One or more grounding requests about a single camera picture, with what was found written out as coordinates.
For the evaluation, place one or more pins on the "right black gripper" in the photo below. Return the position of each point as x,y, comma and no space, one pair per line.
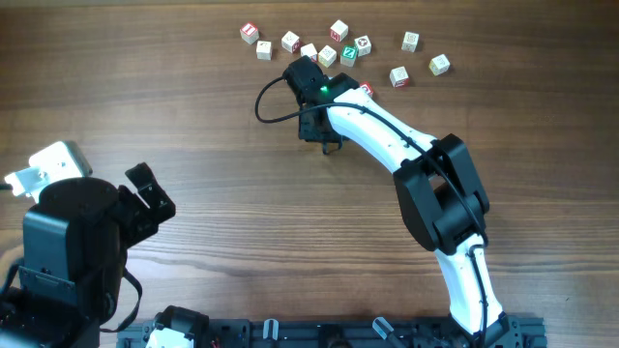
306,132

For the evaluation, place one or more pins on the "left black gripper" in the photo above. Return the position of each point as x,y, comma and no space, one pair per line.
143,221

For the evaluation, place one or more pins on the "red U letter block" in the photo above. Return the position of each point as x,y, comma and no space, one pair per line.
365,86

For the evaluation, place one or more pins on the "plain white wooden block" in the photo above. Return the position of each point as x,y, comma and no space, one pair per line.
264,50

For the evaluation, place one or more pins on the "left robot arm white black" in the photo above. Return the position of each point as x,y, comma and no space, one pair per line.
76,241

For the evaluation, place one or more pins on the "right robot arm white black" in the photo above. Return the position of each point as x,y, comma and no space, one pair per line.
440,195

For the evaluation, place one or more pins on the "white block yellow side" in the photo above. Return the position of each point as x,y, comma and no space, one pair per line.
327,56

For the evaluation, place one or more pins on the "white block red A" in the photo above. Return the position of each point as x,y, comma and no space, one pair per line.
310,51

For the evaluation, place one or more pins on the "green Z letter block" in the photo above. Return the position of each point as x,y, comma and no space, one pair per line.
348,55

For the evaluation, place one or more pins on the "white block red side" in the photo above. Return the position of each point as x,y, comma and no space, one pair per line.
290,42

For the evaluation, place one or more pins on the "white block dark picture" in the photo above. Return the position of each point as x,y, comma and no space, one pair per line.
363,45

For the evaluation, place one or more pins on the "white block red bottom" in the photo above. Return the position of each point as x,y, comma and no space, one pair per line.
399,77

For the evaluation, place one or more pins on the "red M letter block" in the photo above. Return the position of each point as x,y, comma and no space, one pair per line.
338,31

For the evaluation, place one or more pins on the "red I letter block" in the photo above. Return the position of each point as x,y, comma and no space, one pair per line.
249,33

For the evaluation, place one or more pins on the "white block tan picture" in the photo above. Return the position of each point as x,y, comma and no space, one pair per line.
410,41

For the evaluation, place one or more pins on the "yellow edged white block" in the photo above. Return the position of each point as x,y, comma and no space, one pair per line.
439,64

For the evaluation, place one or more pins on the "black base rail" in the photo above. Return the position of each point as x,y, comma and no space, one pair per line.
510,332

